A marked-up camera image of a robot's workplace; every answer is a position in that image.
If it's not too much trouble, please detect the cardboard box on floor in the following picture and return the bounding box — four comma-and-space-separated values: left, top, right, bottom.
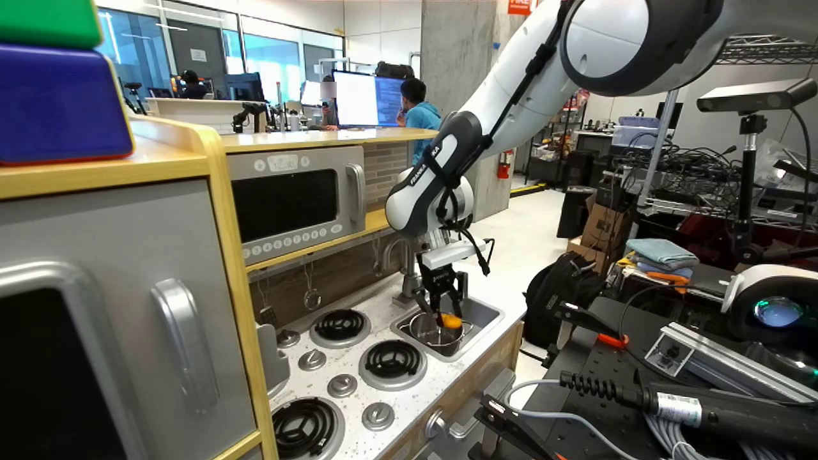
580, 204, 631, 253

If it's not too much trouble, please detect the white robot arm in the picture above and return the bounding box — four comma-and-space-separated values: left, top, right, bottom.
386, 0, 818, 314

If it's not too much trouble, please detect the red fire extinguisher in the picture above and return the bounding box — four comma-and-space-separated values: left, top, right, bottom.
497, 148, 517, 179

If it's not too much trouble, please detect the grey toy oven door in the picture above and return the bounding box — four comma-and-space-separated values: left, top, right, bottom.
0, 176, 262, 460

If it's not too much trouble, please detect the coiled grey cable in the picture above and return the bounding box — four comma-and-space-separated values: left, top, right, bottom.
645, 411, 769, 460

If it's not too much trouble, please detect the green plastic bin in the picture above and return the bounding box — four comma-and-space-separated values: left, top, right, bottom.
0, 0, 102, 48

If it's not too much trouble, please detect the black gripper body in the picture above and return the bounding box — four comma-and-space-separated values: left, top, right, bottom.
419, 241, 475, 291

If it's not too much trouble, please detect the blue plastic bin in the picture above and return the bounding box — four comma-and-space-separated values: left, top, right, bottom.
0, 43, 134, 166

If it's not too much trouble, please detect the aluminium extrusion rail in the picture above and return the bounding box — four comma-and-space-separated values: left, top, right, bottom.
645, 322, 818, 405

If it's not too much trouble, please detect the wooden toy kitchen set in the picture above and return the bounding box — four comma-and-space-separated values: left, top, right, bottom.
0, 112, 526, 460

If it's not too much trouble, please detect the front right stove burner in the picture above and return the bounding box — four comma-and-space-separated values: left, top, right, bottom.
358, 340, 428, 392

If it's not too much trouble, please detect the toy microwave oven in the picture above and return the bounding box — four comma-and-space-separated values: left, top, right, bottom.
228, 147, 365, 264

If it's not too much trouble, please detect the front left stove burner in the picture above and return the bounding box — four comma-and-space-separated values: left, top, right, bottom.
273, 397, 345, 460

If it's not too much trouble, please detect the black backpack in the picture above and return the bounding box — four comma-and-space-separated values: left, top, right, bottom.
525, 253, 604, 347

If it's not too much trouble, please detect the person in blue shirt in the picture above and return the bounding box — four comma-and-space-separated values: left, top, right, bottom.
402, 77, 443, 132

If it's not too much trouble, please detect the grey toy sink basin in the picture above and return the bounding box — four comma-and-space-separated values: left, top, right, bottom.
395, 299, 499, 362

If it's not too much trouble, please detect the black handle tool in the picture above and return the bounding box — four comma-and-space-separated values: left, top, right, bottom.
558, 373, 818, 452

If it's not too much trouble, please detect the stove burner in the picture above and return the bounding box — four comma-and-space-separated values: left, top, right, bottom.
273, 397, 345, 460
358, 340, 428, 392
309, 309, 369, 350

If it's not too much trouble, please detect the steel pot in sink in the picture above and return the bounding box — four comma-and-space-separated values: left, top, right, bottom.
409, 312, 464, 353

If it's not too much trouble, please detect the rear left stove burner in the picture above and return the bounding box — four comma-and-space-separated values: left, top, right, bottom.
309, 309, 369, 350

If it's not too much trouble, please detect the orange toy food piece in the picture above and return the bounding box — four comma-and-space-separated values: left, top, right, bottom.
441, 314, 464, 337

